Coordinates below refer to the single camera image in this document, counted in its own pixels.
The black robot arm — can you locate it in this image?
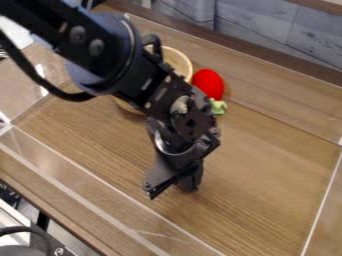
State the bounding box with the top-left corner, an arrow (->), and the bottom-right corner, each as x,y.
0,0 -> 220,198

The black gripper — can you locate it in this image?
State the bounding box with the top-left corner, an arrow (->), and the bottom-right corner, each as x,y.
142,116 -> 222,201

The red plush strawberry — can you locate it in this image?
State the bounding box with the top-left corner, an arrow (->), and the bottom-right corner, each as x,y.
192,69 -> 227,115

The clear acrylic tray wall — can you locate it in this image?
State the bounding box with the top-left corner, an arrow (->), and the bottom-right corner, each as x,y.
0,20 -> 342,256

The brown wooden bowl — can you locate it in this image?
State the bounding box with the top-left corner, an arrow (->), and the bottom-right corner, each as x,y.
115,46 -> 194,115

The black cable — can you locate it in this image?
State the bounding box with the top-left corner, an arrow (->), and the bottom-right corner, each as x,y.
0,225 -> 53,256

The black table leg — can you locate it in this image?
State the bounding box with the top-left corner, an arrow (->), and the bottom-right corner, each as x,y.
36,212 -> 49,231

